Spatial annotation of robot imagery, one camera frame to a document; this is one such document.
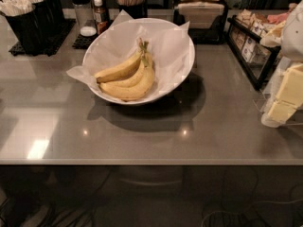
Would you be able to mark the black rubber mat small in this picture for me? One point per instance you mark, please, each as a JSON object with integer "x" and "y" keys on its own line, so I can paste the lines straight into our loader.
{"x": 82, "y": 41}

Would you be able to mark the yellow banana bunch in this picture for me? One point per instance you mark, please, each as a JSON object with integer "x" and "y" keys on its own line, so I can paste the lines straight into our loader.
{"x": 131, "y": 79}

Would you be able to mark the white plastic cutlery bundle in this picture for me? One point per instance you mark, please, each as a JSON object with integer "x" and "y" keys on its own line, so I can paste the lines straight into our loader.
{"x": 14, "y": 8}

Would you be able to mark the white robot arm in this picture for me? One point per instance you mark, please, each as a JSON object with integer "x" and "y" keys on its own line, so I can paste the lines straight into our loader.
{"x": 288, "y": 35}

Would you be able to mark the white paper bowl liner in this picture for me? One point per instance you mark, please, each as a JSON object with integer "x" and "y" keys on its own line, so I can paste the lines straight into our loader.
{"x": 170, "y": 51}

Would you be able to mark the black front cutlery holder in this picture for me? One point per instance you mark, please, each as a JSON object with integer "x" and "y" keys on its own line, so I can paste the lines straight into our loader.
{"x": 33, "y": 28}

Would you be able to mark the black rear cutlery holder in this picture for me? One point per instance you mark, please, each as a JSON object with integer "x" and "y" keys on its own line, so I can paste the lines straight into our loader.
{"x": 53, "y": 3}

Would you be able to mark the brown sauce bottle white cap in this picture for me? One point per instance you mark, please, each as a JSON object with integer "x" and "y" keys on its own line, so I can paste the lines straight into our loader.
{"x": 101, "y": 16}

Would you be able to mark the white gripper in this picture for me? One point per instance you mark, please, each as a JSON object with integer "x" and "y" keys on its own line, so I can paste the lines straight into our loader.
{"x": 294, "y": 37}

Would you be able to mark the black stirrer cup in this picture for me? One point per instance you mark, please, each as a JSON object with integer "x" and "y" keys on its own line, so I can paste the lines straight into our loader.
{"x": 134, "y": 9}

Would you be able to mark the pink sweetener packets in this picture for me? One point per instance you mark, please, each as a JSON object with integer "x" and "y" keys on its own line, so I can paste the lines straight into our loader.
{"x": 277, "y": 18}

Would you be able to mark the black rubber mat left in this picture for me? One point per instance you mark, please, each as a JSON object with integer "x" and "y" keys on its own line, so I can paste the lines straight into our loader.
{"x": 53, "y": 44}

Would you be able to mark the white bowl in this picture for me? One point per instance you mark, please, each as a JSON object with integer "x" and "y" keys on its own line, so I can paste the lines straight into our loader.
{"x": 176, "y": 76}

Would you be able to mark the clear shaker black lid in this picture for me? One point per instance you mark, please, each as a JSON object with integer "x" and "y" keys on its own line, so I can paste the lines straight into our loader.
{"x": 85, "y": 18}

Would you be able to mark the black cutlery holder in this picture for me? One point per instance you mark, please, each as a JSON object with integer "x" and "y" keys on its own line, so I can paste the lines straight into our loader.
{"x": 33, "y": 28}
{"x": 53, "y": 3}

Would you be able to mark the black condiment packet rack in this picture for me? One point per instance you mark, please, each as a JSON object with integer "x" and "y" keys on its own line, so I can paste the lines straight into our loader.
{"x": 257, "y": 61}

